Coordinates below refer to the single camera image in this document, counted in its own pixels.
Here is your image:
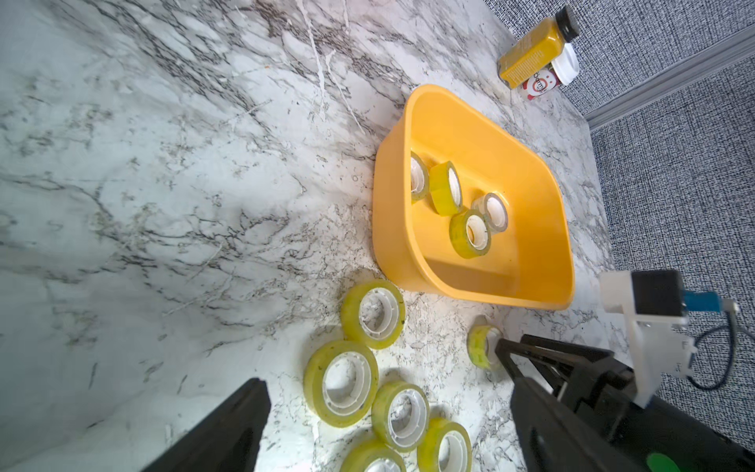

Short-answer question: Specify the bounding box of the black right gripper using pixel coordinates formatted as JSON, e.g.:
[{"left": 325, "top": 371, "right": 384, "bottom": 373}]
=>
[{"left": 495, "top": 334, "right": 754, "bottom": 471}]

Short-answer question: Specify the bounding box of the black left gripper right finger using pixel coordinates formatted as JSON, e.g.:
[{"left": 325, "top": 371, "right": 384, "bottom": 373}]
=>
[{"left": 510, "top": 378, "right": 642, "bottom": 471}]

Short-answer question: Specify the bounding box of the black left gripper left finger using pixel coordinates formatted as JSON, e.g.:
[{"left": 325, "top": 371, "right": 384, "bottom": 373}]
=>
[{"left": 145, "top": 378, "right": 271, "bottom": 471}]

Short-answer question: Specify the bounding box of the pale clear tape roll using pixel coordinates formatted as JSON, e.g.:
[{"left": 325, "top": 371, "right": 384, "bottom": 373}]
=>
[{"left": 449, "top": 210, "right": 492, "bottom": 259}]

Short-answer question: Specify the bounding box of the yellow plastic storage box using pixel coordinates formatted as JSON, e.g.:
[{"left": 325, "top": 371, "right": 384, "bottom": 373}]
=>
[{"left": 373, "top": 85, "right": 575, "bottom": 310}]

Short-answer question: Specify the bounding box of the small white lidded jar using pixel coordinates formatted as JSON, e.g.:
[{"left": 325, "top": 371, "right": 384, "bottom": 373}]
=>
[{"left": 522, "top": 43, "right": 580, "bottom": 100}]

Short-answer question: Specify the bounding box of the yellow juice bottle black cap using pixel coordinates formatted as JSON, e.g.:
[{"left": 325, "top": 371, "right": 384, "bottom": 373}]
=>
[{"left": 497, "top": 5, "right": 580, "bottom": 90}]

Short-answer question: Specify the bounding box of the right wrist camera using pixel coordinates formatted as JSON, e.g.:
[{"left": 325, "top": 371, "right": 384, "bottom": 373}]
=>
[{"left": 599, "top": 269, "right": 739, "bottom": 407}]

